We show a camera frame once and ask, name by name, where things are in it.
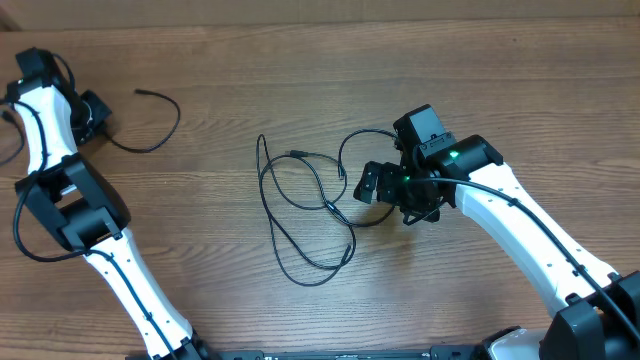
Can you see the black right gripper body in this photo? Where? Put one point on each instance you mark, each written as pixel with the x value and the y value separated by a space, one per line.
pixel 414 199

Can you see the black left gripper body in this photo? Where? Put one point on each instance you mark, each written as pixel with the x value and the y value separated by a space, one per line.
pixel 87 115

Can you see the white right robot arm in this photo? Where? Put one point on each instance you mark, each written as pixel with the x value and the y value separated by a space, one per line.
pixel 594 309

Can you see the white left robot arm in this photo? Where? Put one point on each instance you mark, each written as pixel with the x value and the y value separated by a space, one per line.
pixel 79 208

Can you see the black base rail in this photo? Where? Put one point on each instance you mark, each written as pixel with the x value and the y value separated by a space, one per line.
pixel 345 354

